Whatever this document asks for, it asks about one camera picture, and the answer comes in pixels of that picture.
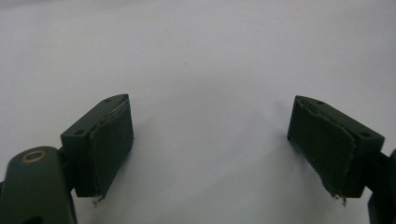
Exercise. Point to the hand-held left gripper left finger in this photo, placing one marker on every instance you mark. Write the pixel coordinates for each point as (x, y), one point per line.
(106, 149)

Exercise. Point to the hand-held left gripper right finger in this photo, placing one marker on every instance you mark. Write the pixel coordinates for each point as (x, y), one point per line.
(330, 149)

